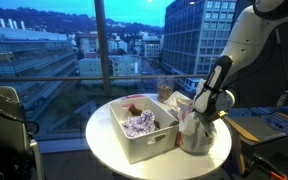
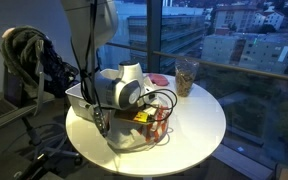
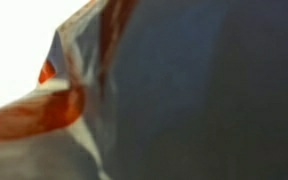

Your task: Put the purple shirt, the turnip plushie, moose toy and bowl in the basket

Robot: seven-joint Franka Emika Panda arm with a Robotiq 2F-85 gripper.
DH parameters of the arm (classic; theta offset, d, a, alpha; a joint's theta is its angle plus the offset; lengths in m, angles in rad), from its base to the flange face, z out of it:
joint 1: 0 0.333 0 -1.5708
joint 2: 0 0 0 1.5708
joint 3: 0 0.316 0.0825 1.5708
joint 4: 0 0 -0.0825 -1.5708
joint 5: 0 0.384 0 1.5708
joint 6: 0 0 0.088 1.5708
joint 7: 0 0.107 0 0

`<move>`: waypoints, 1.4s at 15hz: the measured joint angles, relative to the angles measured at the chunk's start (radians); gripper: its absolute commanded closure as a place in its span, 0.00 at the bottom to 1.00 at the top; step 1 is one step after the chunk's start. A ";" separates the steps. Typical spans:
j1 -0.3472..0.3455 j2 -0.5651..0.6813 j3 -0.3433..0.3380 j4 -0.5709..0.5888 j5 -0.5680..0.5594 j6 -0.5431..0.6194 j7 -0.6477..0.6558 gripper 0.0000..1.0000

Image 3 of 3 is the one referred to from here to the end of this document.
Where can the white orange plastic bag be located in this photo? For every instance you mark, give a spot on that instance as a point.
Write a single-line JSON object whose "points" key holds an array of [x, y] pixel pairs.
{"points": [[50, 113]]}

